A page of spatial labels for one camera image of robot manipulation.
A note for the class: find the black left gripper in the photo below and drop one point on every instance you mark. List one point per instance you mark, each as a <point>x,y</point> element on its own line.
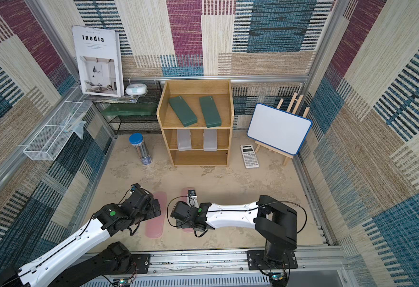
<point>151,211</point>

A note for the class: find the wooden easel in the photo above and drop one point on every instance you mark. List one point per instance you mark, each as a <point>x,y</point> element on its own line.
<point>293,108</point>

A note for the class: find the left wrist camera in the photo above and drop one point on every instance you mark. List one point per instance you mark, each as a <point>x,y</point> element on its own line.
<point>138,198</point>

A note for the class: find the clear pencil tube blue label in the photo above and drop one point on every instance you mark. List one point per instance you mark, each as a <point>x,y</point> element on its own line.
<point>137,141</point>

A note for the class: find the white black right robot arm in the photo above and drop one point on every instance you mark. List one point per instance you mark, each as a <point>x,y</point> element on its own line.
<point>272,219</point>

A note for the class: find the aluminium front rail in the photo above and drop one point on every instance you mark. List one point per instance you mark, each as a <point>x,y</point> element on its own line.
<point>318,266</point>

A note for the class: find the small whiteboard blue frame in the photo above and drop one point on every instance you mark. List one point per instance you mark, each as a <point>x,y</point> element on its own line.
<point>278,129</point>

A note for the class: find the green tray on rack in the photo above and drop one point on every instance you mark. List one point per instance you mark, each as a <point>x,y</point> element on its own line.
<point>130,110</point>

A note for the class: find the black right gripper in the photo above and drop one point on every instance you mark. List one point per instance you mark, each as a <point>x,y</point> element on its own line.
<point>178,212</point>

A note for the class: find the black wire mesh rack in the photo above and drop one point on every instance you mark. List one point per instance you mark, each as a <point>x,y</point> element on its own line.
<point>140,117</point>

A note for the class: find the white wire basket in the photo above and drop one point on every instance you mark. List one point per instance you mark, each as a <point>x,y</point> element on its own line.
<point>53,136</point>

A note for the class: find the Inedia magazine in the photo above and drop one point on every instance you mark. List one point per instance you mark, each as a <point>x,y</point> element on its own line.
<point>98,55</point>

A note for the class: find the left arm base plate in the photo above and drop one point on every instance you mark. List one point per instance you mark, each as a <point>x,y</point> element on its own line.
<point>138,264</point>

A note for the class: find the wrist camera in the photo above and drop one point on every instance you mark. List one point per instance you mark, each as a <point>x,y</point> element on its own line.
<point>192,195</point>
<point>138,198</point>

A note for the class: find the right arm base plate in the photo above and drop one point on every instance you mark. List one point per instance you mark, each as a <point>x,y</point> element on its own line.
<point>258,260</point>

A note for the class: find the green pencil case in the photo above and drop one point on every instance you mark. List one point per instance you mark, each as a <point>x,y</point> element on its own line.
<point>210,112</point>
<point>183,111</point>

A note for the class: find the white round device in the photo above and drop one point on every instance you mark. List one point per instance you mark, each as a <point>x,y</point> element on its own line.
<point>136,89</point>

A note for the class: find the pink pencil case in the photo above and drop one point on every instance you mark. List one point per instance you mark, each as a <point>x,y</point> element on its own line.
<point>155,227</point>
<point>185,193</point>

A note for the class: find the white calculator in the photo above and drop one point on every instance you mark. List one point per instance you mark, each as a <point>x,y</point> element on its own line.
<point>249,157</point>

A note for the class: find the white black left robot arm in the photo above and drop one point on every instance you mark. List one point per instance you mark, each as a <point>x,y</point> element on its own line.
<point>109,220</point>

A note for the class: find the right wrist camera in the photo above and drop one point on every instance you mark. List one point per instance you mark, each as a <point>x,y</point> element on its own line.
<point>192,195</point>

